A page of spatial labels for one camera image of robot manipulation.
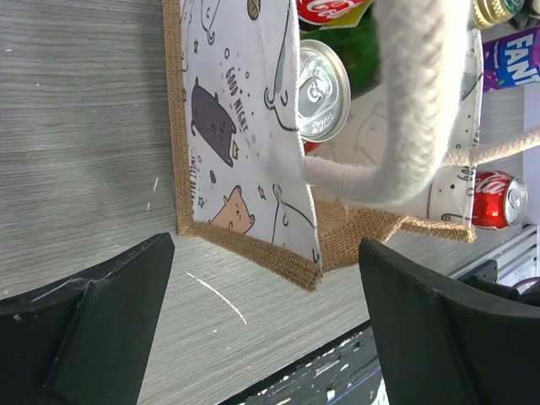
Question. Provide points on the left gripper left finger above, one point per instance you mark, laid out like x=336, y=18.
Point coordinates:
x=86, y=338

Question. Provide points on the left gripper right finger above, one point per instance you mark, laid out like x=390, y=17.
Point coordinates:
x=500, y=330

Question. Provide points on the red cola can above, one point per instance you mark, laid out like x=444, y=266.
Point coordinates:
x=324, y=94
x=500, y=200

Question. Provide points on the purple soda can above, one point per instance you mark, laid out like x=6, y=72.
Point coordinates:
x=511, y=61

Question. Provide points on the green glass bottle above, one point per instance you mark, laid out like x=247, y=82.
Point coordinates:
x=353, y=37

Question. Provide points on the glass cola bottle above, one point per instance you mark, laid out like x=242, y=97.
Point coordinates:
x=323, y=11

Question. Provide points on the red cola can front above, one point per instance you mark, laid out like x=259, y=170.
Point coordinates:
x=500, y=200

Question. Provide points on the aluminium frame rail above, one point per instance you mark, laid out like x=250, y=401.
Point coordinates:
x=516, y=259

